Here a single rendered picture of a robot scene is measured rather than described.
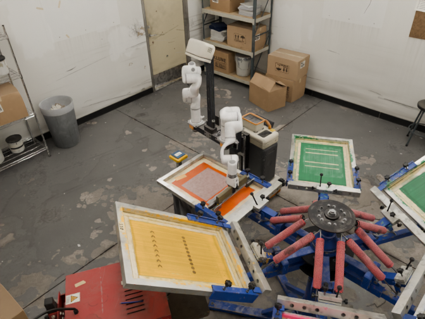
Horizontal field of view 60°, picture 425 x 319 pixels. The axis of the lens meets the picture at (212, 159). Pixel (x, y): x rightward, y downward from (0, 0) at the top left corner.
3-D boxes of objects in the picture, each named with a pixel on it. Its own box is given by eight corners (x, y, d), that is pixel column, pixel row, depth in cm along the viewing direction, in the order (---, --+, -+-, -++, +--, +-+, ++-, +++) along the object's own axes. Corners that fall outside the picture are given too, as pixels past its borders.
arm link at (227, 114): (219, 104, 291) (243, 103, 292) (217, 109, 329) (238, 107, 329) (220, 122, 292) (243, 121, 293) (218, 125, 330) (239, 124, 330)
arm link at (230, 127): (222, 112, 301) (240, 112, 301) (224, 138, 300) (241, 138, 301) (223, 110, 284) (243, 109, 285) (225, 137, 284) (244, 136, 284)
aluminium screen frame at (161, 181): (157, 183, 319) (156, 180, 317) (203, 154, 353) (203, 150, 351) (224, 228, 275) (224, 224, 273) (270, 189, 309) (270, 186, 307)
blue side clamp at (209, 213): (195, 211, 292) (194, 204, 288) (199, 207, 295) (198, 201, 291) (222, 230, 275) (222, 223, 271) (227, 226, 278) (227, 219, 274)
